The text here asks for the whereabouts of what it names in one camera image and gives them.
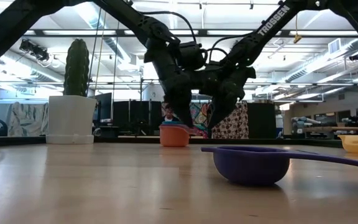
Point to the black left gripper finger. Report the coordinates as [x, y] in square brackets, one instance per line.
[177, 109]
[189, 109]

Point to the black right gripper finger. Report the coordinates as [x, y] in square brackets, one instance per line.
[217, 112]
[230, 105]

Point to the orange measuring cup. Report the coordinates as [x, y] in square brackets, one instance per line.
[173, 138]

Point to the dark blue measuring cup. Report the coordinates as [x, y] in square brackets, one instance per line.
[250, 168]

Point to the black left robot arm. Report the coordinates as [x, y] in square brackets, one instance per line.
[11, 18]

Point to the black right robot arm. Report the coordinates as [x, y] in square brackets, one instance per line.
[275, 18]

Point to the person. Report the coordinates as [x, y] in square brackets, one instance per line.
[168, 117]

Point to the colourful patterned quilt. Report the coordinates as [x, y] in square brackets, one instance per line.
[200, 116]

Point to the brown dotted cloth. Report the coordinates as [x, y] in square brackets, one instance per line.
[235, 124]

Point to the white cylindrical tank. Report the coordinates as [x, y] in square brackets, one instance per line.
[151, 93]

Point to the black cabinet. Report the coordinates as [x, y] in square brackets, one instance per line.
[261, 121]

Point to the black partition panel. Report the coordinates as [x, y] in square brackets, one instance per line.
[126, 115]

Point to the grey background robot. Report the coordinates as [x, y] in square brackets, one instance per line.
[300, 123]

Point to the black background monitor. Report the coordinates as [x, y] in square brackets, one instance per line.
[104, 107]

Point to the yellow hanging hook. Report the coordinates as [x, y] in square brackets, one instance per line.
[297, 38]

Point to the green cactus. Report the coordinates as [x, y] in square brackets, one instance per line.
[77, 68]

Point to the white plant pot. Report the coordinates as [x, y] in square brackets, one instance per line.
[70, 119]

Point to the wooden background table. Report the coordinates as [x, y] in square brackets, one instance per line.
[337, 128]

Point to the black ceiling speaker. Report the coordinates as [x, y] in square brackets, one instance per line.
[356, 56]

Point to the black overhead rig beam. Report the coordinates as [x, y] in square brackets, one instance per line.
[37, 32]

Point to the black ceiling spotlight cluster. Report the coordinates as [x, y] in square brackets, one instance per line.
[33, 49]

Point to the leaf patterned cloth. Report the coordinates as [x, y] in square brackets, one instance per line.
[26, 119]

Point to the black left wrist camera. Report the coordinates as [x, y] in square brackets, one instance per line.
[193, 56]

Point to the white wall air vent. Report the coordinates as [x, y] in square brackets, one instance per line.
[334, 46]

